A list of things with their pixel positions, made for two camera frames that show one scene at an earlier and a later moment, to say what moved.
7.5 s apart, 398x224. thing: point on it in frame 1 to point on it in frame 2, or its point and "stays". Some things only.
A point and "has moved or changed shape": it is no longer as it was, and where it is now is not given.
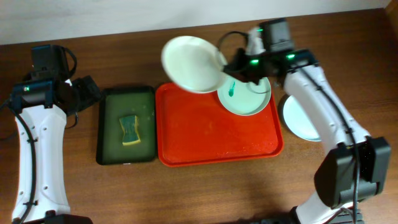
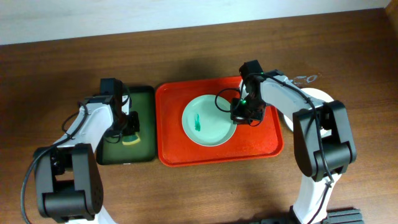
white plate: [193, 64] has moved or changed shape
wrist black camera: [50, 62] to [112, 86]
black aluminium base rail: [352, 216] stays
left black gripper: [88, 90] to [133, 123]
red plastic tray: [193, 128] stays
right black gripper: [236, 68] to [244, 116]
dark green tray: [117, 102] stays
